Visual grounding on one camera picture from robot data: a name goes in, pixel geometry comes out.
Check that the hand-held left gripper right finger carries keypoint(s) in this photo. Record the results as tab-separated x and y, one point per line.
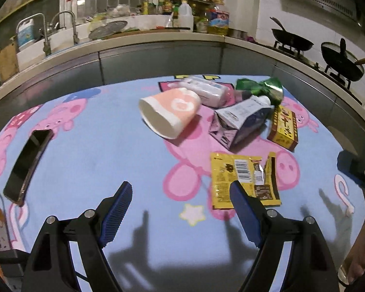
243	210

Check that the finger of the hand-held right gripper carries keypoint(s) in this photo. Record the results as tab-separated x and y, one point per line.
352	164

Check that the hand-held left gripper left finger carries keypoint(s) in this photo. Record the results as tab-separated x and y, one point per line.
117	210

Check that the yellow snack packet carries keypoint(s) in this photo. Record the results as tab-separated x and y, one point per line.
225	173

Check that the yellow and red box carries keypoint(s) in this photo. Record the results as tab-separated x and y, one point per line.
284	127

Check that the grey carton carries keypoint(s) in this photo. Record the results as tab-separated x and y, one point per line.
246	118

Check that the pink paper cup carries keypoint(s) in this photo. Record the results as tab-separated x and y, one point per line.
176	106

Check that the green wrapper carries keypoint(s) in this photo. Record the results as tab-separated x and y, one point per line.
261	86

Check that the white tissue pack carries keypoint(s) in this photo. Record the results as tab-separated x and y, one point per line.
206	89

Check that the blue cartoon pig blanket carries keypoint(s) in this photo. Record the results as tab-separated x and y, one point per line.
109	146

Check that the black smartphone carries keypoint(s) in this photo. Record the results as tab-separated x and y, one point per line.
27	167

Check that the black wok with lid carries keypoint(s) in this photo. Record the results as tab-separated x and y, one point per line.
342	64

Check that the black gas stove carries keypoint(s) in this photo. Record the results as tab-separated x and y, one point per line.
319	67

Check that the black frying pan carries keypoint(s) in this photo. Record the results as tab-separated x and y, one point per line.
292	41

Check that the kitchen counter with grey cabinets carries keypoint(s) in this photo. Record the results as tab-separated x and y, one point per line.
158	60

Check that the small steel pot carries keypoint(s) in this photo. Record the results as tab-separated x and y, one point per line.
238	33

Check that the round metal strainer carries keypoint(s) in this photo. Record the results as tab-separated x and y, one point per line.
108	29

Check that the wooden cutting board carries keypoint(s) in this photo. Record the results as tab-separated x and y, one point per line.
152	30

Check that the cardboard box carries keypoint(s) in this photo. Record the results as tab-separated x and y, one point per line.
7	62

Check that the curved steel faucet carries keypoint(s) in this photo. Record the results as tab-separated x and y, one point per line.
45	36
74	27

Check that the large cooking oil bottle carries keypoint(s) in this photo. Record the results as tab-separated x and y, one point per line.
218	21

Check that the blue label detergent jug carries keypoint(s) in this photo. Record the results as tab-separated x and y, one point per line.
26	35

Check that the white plastic jug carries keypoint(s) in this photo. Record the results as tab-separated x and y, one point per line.
185	16

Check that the row of condiment bottles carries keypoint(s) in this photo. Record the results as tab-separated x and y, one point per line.
164	4

